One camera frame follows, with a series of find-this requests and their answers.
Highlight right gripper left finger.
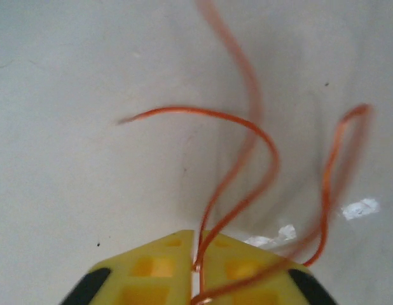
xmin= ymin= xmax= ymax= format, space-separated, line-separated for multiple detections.
xmin=61 ymin=229 xmax=196 ymax=305

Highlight orange wire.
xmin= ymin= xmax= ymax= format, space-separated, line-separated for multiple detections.
xmin=196 ymin=0 xmax=265 ymax=242

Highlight coloured wires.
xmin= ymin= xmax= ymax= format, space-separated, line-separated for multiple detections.
xmin=116 ymin=103 xmax=374 ymax=304

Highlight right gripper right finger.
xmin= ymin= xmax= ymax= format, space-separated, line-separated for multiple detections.
xmin=195 ymin=229 xmax=340 ymax=305

